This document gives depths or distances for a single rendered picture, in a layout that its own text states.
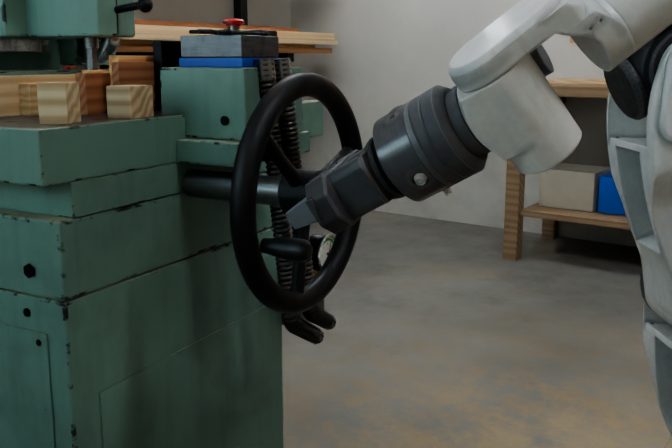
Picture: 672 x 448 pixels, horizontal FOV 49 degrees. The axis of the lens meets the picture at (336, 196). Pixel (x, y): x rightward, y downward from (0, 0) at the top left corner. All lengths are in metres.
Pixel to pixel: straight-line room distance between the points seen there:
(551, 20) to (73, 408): 0.65
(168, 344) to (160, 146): 0.26
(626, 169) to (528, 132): 0.59
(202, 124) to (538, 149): 0.47
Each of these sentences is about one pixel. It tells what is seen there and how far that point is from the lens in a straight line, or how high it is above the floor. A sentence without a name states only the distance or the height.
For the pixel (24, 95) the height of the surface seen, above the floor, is 0.93.
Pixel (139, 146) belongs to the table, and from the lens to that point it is 0.92.
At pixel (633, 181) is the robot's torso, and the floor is 0.78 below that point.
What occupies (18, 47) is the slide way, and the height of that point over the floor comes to 0.99.
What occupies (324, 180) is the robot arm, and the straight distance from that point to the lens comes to 0.69.
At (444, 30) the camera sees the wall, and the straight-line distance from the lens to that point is 4.48.
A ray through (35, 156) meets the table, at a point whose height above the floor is 0.87.
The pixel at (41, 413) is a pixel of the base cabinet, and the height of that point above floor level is 0.57.
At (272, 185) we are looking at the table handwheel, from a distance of 0.90.
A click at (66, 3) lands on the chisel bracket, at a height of 1.04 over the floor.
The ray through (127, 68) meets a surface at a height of 0.96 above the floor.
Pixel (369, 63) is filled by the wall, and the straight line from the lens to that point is 4.74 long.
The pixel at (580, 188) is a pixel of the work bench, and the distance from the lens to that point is 3.73.
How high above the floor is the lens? 0.97
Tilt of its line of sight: 11 degrees down
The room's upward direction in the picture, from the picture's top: straight up
